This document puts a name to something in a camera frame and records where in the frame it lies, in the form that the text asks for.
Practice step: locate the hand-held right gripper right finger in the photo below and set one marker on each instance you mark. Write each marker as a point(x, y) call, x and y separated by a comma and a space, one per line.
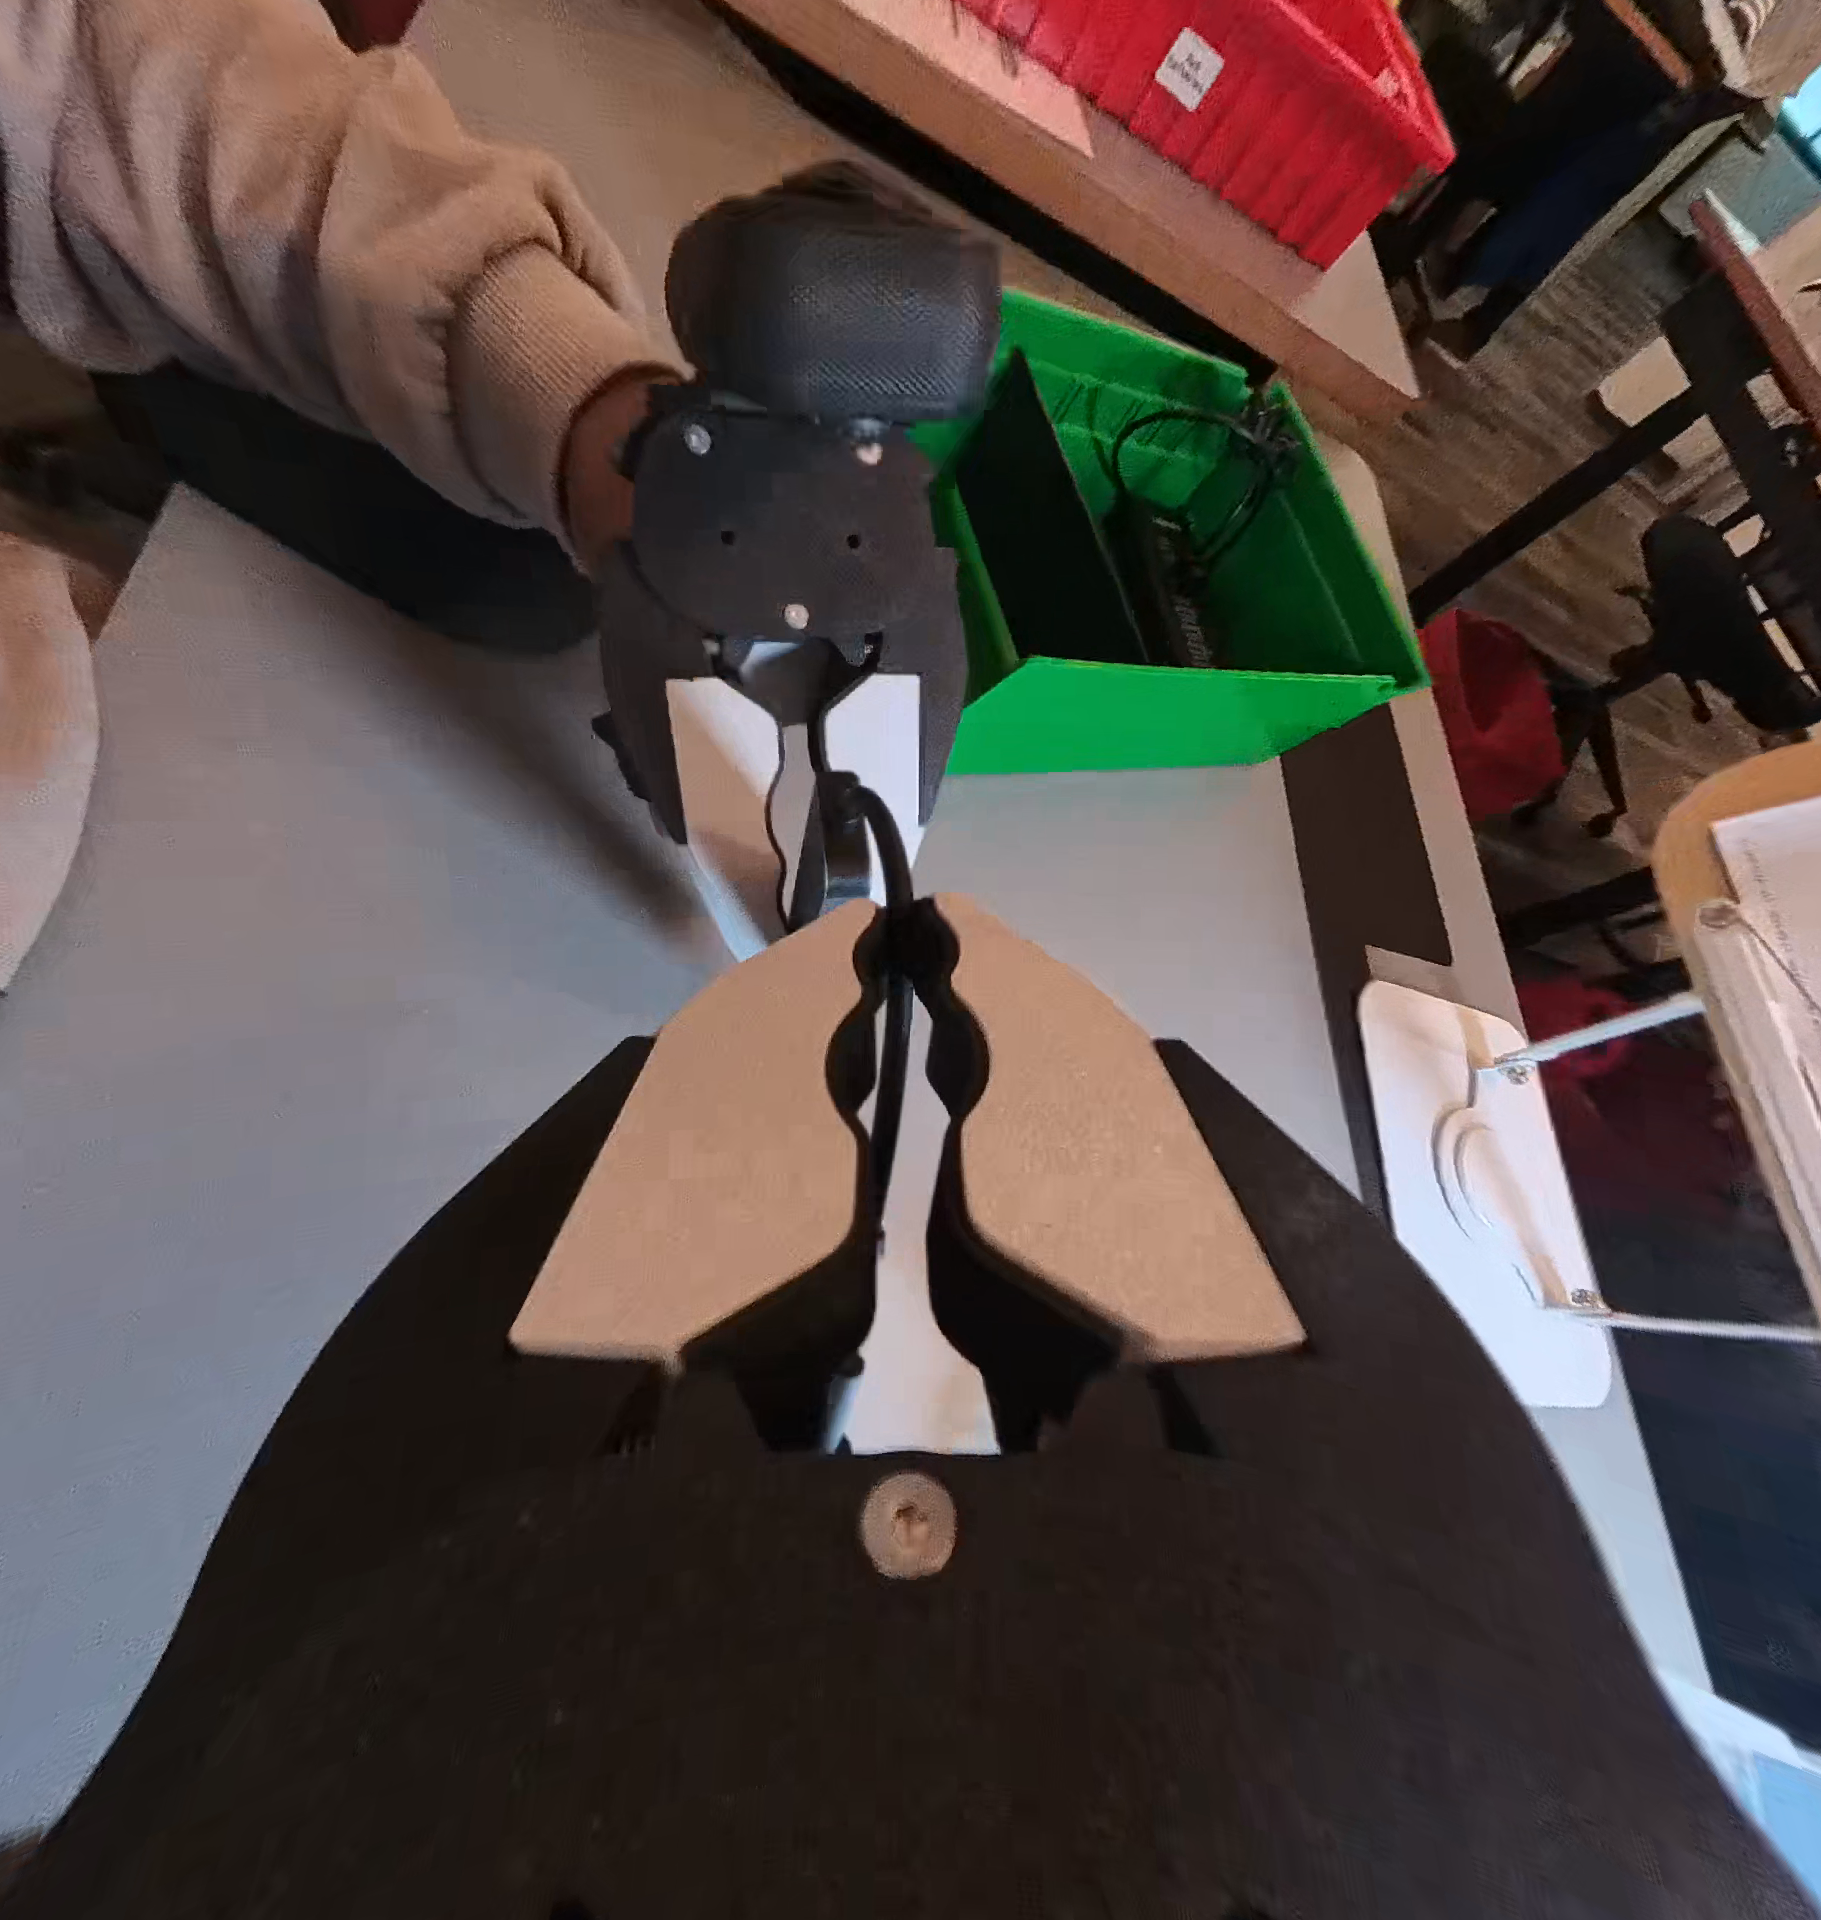
point(1135, 1185)

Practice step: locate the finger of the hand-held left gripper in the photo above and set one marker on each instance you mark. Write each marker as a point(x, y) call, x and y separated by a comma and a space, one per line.
point(888, 734)
point(716, 765)

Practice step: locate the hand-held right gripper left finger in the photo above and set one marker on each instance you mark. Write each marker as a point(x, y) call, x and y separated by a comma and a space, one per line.
point(700, 1185)

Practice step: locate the dark grey usb hub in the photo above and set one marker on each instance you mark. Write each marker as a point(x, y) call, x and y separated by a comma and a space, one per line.
point(825, 874)

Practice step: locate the person's left forearm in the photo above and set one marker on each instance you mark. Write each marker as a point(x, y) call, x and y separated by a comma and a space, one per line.
point(329, 193)

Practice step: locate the person's left hand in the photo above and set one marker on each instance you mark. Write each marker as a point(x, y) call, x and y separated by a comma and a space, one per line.
point(597, 479)

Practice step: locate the black bin divider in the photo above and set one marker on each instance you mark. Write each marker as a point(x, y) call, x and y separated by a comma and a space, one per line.
point(1044, 538)

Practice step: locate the green plastic bin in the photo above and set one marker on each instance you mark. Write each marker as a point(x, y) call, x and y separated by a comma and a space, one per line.
point(1150, 721)

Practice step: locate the black mat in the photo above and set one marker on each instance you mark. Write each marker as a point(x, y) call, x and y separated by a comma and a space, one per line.
point(1358, 874)

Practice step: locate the metal rod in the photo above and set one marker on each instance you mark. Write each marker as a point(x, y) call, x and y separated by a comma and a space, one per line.
point(1704, 1319)
point(1599, 1038)

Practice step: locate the red bag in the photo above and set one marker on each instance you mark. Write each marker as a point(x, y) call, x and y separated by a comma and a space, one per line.
point(1489, 707)

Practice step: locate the white bin label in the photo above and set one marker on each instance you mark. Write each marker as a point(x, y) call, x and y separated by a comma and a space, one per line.
point(1190, 66)

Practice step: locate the red plastic bin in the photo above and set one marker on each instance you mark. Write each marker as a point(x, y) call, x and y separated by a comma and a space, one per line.
point(1301, 106)

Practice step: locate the light wooden table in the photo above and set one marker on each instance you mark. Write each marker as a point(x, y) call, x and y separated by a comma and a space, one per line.
point(1690, 842)

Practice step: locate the person's grey sweatshirt torso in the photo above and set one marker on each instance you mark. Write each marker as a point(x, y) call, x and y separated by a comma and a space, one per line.
point(10, 721)

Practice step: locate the stack of white papers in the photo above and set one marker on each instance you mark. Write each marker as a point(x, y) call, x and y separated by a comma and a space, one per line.
point(1810, 930)

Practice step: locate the black office chair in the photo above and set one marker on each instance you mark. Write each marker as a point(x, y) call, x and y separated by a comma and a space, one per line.
point(1704, 601)

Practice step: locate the clear plastic packet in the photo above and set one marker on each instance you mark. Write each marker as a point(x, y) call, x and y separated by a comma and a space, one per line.
point(1793, 1818)

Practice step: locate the white plastic base plate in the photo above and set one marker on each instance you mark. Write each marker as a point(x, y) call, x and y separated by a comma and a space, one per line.
point(1412, 1140)

